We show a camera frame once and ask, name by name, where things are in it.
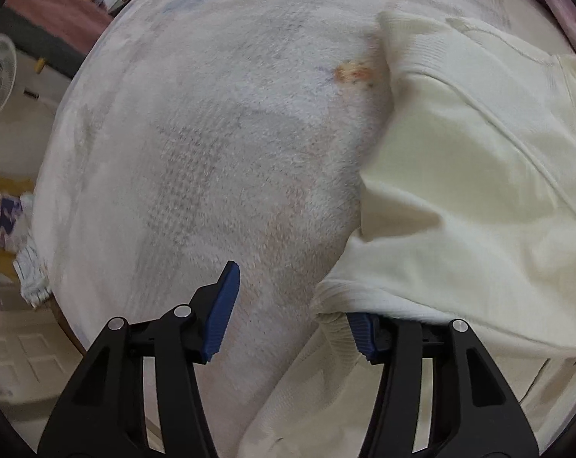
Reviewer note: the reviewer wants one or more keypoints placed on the striped white cloth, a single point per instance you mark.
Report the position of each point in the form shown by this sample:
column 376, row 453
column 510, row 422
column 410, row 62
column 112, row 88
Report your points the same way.
column 30, row 272

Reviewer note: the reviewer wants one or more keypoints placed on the printed bed blanket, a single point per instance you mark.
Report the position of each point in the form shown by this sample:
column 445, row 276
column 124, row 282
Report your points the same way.
column 197, row 129

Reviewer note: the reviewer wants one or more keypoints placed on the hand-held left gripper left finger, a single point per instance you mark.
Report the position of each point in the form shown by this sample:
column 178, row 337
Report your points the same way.
column 218, row 315

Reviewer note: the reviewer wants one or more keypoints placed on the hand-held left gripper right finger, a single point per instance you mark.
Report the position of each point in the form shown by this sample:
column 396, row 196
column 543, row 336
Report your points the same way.
column 364, row 338

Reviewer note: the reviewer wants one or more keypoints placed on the printed white cloth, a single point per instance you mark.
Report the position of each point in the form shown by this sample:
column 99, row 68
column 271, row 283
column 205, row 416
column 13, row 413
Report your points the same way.
column 6, row 219

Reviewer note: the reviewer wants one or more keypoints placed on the dark red cloth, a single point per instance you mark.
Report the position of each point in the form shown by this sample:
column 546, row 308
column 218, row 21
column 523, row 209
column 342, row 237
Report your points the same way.
column 59, row 9

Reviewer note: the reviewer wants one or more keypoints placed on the white panelled cabinet door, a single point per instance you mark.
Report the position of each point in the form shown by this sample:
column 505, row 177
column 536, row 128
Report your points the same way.
column 20, row 358

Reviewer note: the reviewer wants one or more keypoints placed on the wooden bed frame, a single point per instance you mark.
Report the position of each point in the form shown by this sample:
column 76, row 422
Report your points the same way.
column 66, row 327

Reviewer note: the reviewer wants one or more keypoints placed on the cream sweater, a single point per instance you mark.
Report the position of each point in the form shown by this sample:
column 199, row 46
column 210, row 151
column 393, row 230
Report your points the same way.
column 459, row 176

